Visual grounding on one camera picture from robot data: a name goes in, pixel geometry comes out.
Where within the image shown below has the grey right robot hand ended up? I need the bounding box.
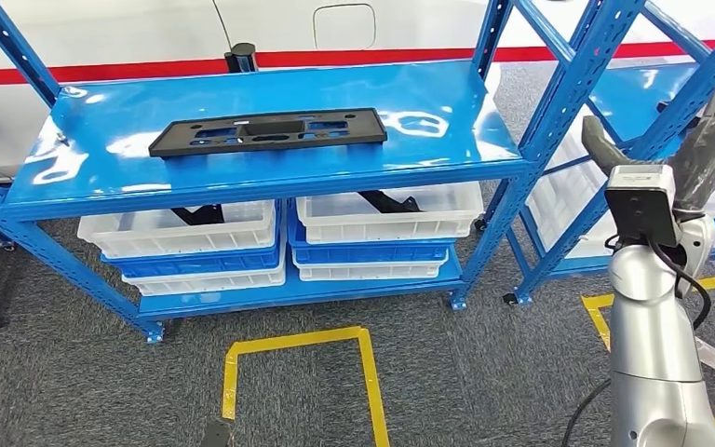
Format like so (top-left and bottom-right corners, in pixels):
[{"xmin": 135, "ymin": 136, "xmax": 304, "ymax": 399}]
[{"xmin": 581, "ymin": 23, "xmax": 715, "ymax": 214}]

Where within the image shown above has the long black plastic panel part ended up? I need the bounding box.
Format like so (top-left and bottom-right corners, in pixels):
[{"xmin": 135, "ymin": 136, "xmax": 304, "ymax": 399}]
[
  {"xmin": 148, "ymin": 107, "xmax": 389, "ymax": 159},
  {"xmin": 654, "ymin": 98, "xmax": 701, "ymax": 130}
]

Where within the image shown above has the yellow floor tape square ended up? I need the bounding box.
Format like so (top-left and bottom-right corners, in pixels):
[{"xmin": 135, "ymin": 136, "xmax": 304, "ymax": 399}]
[
  {"xmin": 581, "ymin": 276, "xmax": 715, "ymax": 435},
  {"xmin": 222, "ymin": 326, "xmax": 391, "ymax": 447}
]

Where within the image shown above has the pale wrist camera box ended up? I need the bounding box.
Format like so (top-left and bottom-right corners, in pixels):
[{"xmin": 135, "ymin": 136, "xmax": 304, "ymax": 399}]
[{"xmin": 603, "ymin": 163, "xmax": 682, "ymax": 248}]

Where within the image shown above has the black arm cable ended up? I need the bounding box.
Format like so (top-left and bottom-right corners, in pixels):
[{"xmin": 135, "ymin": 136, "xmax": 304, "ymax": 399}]
[{"xmin": 560, "ymin": 234, "xmax": 713, "ymax": 447}]

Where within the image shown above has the black bracket part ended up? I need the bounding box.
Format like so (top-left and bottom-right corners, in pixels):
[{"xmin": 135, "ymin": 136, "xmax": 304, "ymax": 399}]
[
  {"xmin": 357, "ymin": 189, "xmax": 424, "ymax": 214},
  {"xmin": 170, "ymin": 204, "xmax": 226, "ymax": 226}
]

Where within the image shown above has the black cylinder post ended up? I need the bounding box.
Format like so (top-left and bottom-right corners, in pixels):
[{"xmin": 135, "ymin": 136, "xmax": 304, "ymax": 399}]
[{"xmin": 223, "ymin": 42, "xmax": 259, "ymax": 74}]

